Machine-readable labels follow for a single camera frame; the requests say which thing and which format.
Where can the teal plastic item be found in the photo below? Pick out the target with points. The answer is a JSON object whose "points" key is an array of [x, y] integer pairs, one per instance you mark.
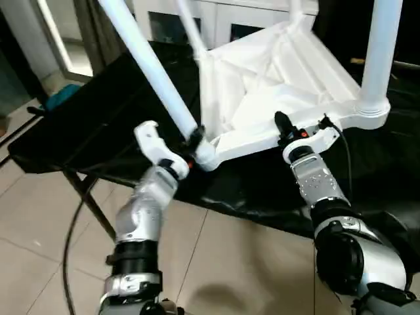
{"points": [[62, 98]]}

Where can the white plastic table top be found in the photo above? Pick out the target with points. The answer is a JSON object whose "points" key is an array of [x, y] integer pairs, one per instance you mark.
{"points": [[279, 82]]}

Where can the white door frame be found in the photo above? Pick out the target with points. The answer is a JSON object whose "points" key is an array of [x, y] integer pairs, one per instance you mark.
{"points": [[65, 39]]}

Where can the white glass door cabinet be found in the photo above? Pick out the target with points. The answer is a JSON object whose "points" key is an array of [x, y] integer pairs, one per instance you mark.
{"points": [[223, 19]]}

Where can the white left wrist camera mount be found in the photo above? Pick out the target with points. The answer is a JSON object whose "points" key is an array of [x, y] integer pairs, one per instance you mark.
{"points": [[154, 147]]}

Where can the grey curtain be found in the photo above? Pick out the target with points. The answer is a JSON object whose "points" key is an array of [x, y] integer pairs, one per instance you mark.
{"points": [[105, 36]]}

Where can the black frame strut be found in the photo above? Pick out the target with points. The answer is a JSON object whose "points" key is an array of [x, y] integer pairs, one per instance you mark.
{"points": [[95, 210]]}

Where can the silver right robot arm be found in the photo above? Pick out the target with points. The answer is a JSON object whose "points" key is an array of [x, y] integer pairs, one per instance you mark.
{"points": [[328, 197]]}

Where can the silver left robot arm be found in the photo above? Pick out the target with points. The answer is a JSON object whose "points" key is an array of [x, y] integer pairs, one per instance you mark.
{"points": [[144, 210]]}

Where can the black work mat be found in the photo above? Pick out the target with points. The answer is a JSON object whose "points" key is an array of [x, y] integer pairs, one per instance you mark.
{"points": [[115, 115]]}

